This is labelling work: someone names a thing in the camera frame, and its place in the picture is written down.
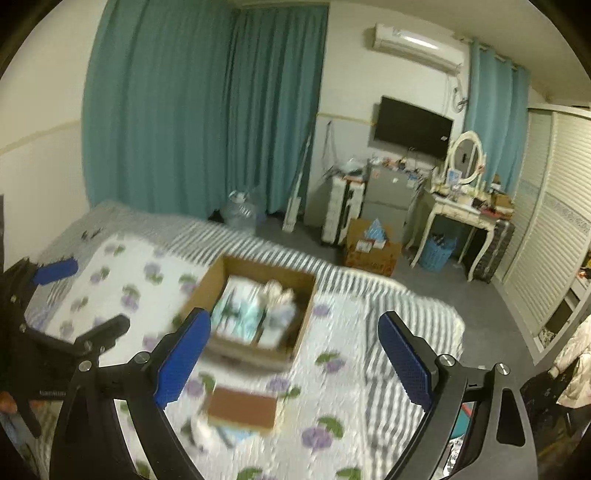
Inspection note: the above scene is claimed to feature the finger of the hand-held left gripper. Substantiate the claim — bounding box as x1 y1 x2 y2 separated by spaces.
2 257 78 298
28 315 131 365

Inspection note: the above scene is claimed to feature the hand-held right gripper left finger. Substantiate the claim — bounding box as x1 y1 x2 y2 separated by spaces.
54 309 212 480

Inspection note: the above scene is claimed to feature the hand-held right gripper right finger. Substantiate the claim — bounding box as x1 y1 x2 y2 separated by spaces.
378 311 539 480

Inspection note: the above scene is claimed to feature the light blue tissue pack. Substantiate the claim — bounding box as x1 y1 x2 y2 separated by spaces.
210 276 266 344

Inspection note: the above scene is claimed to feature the white soft bundle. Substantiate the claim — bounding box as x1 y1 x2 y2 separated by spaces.
259 279 298 348

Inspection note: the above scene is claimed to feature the small brown flat box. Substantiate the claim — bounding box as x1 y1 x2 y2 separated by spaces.
205 387 280 435

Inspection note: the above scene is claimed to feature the floral quilted blanket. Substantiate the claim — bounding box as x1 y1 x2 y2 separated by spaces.
28 233 462 480

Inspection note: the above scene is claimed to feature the printed cardboard box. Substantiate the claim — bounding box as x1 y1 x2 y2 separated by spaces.
343 218 402 278

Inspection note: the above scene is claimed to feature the blue woven basket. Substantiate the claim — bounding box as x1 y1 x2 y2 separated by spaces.
419 235 458 271

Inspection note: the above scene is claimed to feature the dark bag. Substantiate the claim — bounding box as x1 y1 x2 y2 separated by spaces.
522 369 583 462

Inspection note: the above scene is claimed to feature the dark patterned suitcase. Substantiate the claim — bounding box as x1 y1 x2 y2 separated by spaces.
473 219 515 283

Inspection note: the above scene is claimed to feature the clear plastic bag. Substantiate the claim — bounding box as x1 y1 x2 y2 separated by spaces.
221 189 259 236

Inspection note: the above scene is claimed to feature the white dressing table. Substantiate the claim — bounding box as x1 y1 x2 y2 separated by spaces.
410 182 514 282

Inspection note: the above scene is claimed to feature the white garment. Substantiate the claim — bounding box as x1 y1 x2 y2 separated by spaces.
556 314 591 409

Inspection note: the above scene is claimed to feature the white suitcase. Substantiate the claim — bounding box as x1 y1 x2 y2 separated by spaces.
322 173 368 247

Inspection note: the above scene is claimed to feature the grey cabinet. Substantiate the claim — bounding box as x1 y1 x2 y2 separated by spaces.
362 164 419 243

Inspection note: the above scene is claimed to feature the wide teal curtain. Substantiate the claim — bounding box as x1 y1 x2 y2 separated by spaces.
82 0 238 222

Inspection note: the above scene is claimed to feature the white louvred wardrobe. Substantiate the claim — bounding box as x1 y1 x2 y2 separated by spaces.
501 106 591 365

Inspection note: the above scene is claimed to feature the white oval vanity mirror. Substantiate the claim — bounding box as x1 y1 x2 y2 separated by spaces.
445 130 486 186

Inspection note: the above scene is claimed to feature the narrow teal curtain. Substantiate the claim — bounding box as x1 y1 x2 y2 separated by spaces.
464 39 531 195

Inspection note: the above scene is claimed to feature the white air conditioner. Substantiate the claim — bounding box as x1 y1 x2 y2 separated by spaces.
373 23 464 75

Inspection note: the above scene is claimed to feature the black wall television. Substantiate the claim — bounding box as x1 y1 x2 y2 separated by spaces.
373 96 454 160

